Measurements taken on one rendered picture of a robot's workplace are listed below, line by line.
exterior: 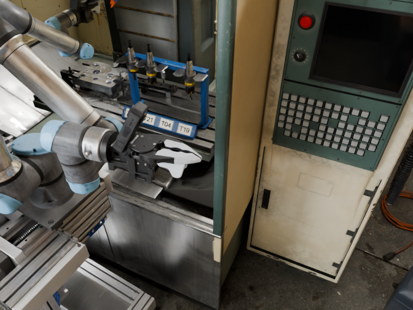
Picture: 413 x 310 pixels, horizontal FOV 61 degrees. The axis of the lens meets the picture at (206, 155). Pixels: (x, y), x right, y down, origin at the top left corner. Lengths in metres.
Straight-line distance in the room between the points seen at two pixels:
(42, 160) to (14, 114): 1.58
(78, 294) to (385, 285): 1.83
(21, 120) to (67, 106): 1.74
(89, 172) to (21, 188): 0.27
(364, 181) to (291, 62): 0.66
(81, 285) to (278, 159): 1.29
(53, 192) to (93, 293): 1.03
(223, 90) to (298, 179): 0.88
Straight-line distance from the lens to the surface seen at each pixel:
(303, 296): 2.38
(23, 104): 2.77
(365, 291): 2.52
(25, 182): 1.11
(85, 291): 2.19
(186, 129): 1.85
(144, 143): 0.75
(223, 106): 1.08
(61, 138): 0.82
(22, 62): 0.96
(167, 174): 1.93
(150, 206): 1.67
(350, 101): 1.45
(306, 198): 1.88
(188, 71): 1.73
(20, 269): 1.27
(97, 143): 0.78
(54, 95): 0.95
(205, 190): 1.74
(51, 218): 1.25
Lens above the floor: 2.06
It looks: 42 degrees down
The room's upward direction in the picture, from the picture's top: straight up
